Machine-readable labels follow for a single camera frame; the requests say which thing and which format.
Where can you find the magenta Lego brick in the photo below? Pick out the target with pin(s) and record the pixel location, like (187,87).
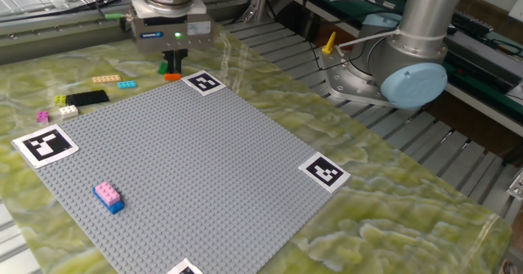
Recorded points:
(42,117)

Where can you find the blue Lego brick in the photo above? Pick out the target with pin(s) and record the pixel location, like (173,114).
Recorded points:
(115,207)

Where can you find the metal corner bracket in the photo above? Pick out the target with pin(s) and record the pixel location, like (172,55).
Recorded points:
(517,186)

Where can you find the metal robot mounting plate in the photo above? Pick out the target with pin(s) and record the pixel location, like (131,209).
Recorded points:
(343,86)

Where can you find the orange Lego brick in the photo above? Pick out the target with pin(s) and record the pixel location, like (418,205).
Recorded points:
(172,77)

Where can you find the green topped bench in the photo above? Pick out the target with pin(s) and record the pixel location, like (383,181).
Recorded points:
(327,10)

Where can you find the lime green Lego brick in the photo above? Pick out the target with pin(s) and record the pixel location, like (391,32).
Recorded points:
(60,100)

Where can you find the grey Lego baseplate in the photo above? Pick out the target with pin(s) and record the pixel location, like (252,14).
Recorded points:
(196,163)

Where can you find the black white fiducial marker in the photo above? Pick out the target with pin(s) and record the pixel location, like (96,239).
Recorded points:
(203,82)
(324,172)
(184,269)
(45,145)

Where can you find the white Lego brick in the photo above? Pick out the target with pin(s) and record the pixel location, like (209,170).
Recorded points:
(68,111)

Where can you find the aluminium upright post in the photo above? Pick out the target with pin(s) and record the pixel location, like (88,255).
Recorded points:
(259,0)

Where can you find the yellow plastic tool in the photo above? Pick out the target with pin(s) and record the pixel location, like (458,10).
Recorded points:
(329,45)

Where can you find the black Lego plate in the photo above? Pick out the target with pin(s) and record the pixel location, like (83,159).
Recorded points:
(87,97)

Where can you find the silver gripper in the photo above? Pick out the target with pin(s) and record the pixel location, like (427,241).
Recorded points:
(175,32)

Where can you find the pink Lego brick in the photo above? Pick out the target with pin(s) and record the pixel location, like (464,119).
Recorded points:
(107,193)

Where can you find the tan Lego plate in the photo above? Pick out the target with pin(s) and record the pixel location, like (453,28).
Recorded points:
(106,78)

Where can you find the cyan Lego plate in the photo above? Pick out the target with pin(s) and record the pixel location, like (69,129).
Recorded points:
(127,84)

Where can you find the black electronics box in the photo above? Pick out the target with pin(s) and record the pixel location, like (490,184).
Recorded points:
(486,53)

